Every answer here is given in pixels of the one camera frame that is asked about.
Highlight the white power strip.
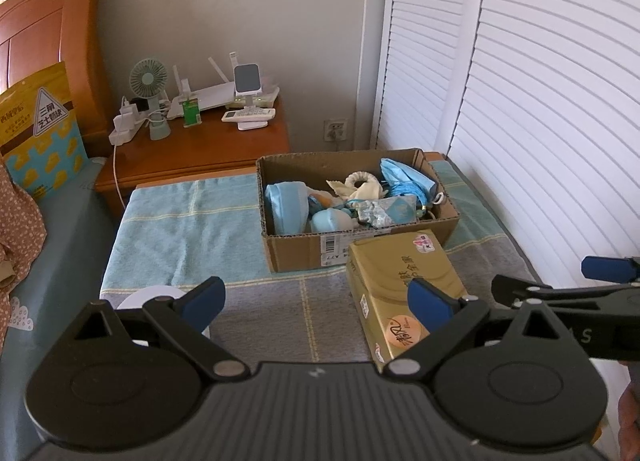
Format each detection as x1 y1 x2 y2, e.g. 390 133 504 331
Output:
109 96 166 146

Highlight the blue face mask stack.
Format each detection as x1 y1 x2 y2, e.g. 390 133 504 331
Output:
264 181 310 236

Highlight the blue face mask bundle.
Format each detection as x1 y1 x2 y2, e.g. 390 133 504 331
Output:
379 158 447 206

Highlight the green card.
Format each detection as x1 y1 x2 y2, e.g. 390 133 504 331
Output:
182 96 201 128

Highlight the teal towel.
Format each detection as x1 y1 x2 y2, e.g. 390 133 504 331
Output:
100 161 501 299

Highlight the white foam disc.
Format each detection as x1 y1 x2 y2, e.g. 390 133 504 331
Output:
116 286 216 342

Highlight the wooden bed headboard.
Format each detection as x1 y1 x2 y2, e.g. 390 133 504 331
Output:
0 0 111 157

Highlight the beige cloth pouch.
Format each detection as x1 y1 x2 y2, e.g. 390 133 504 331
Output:
326 178 388 203

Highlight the narrow white louvered door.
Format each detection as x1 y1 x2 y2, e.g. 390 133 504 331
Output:
370 0 488 157

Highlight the white fluffy ring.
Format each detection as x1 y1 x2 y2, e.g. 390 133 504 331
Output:
345 170 381 192

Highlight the cardboard box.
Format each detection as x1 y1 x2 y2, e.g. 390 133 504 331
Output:
256 148 461 273

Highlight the person's right hand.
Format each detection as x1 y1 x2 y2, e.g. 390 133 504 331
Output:
618 382 640 447

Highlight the small screen on white stand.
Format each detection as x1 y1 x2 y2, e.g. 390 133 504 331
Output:
232 52 268 131

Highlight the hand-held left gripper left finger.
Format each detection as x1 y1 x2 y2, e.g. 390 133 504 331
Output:
65 277 251 382

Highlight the yellow snack bag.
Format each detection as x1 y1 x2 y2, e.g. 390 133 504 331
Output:
0 60 90 202

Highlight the small green desk fan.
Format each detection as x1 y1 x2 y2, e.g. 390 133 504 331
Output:
129 58 172 141

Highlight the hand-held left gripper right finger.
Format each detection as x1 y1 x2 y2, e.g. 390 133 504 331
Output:
382 278 576 382

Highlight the white wall socket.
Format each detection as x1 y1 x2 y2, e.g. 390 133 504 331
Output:
324 117 348 144

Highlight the orange floral cloth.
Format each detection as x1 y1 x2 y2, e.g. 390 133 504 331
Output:
0 161 48 347

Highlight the blue and white toy figure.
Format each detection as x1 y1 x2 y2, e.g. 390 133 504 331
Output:
309 207 358 234

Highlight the wooden nightstand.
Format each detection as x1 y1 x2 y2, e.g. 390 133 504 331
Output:
95 91 292 219

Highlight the clear plastic bag with items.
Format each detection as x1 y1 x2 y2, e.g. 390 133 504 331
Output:
356 198 403 229

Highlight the gold tissue pack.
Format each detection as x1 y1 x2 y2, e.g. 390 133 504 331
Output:
346 228 468 374

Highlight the white power cable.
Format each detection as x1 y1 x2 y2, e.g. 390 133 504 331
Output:
112 144 126 219

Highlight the wide white louvered door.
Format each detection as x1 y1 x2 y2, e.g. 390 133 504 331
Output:
447 0 640 392

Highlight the white remote control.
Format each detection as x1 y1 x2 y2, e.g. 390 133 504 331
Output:
221 108 277 122

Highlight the white router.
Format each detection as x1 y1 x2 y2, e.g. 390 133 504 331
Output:
166 55 280 119

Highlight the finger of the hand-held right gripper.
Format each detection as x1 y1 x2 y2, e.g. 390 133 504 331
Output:
491 273 640 312
581 255 640 282

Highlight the grey-green bed sheet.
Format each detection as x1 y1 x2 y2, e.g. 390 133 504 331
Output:
0 156 126 461

